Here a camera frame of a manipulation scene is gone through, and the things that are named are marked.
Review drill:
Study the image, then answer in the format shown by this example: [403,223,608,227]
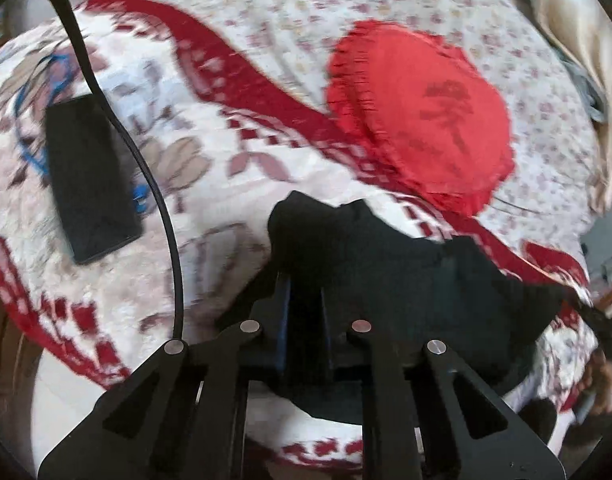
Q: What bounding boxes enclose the blue cord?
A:
[13,52,152,216]

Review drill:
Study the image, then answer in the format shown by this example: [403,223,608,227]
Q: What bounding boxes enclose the beige curtain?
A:
[528,0,612,211]

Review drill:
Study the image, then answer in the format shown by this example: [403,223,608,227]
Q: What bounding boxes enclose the black braided cable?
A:
[23,0,187,343]

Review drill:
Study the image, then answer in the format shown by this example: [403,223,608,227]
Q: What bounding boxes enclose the black pants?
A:
[216,190,572,423]

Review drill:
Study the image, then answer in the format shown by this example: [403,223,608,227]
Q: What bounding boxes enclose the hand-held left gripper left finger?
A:
[37,272,293,480]

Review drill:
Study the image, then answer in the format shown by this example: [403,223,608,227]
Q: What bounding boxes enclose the black smartphone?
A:
[45,94,144,266]

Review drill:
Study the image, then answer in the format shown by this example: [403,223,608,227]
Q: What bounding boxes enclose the red heart-shaped pillow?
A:
[325,20,516,217]

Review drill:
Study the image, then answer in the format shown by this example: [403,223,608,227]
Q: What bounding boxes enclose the floral white cushion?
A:
[3,0,77,43]

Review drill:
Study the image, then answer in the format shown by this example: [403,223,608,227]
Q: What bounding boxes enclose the small-flowered white quilt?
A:
[131,0,611,241]

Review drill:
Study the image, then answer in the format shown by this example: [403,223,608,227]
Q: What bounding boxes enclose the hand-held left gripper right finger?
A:
[320,287,566,480]

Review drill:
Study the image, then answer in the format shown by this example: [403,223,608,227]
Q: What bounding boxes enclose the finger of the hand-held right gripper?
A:
[568,287,612,358]

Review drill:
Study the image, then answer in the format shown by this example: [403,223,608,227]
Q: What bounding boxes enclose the person's right hand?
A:
[580,355,612,421]

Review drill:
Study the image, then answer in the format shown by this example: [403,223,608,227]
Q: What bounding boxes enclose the grey-blue cloth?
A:
[568,67,609,123]

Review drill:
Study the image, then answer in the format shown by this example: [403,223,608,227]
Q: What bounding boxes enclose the brown wooden cabinet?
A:
[0,280,39,391]

